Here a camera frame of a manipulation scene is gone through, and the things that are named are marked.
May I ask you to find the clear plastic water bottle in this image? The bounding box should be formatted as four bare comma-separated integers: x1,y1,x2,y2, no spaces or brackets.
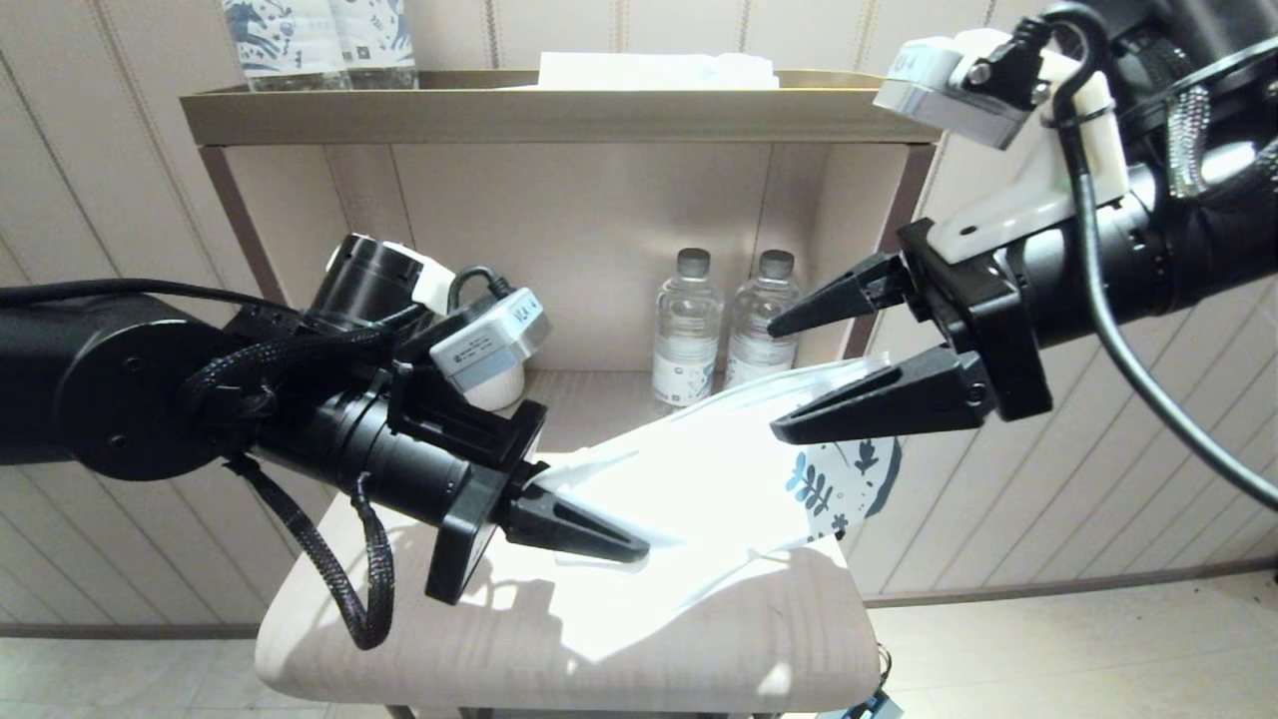
724,251,804,390
652,249,724,410

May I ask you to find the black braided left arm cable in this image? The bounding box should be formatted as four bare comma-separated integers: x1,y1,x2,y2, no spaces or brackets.
225,454,395,651

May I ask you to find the blue floral print pouch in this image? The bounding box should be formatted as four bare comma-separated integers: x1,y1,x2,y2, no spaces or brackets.
334,0,420,89
222,0,352,93

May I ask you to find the white floral plastic bag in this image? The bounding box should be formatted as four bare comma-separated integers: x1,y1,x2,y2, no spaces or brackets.
526,355,903,662

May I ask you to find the white ribbed mug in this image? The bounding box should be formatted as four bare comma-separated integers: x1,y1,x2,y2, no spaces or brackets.
464,359,527,412

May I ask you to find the beige wooden shelf cabinet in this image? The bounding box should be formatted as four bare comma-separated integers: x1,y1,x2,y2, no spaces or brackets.
178,68,958,719

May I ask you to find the white blue flat packet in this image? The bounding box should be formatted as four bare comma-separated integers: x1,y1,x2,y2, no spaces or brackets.
504,50,782,91

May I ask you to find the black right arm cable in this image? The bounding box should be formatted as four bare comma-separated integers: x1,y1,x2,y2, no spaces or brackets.
1038,0,1278,510

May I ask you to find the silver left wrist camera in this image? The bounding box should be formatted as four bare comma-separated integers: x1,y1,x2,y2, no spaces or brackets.
429,288,552,392

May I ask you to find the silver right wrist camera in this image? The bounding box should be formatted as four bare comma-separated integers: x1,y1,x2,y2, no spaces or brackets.
874,35,1049,151

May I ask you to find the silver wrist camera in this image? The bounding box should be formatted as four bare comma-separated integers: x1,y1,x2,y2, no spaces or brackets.
429,288,552,392
874,35,1049,151

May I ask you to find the white right camera bracket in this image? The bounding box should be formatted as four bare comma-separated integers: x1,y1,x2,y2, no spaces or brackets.
929,28,1134,266

